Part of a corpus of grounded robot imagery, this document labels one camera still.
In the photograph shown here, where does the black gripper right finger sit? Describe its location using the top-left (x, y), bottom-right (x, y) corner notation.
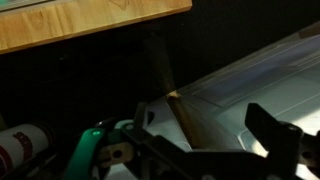
top-left (244, 102), bottom-right (320, 180)

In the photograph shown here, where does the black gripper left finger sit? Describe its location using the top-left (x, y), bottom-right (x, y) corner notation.
top-left (120, 101), bottom-right (201, 180)

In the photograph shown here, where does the white front-load washing machine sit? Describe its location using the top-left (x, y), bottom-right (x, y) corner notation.
top-left (99, 21), bottom-right (320, 180)

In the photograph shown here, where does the wooden workbench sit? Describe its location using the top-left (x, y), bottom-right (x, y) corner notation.
top-left (0, 0), bottom-right (193, 55)

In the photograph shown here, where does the white can red print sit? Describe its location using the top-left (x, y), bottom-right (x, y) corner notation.
top-left (0, 122), bottom-right (54, 178)

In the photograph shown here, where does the wooden post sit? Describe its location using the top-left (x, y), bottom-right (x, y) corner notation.
top-left (143, 32), bottom-right (209, 150)

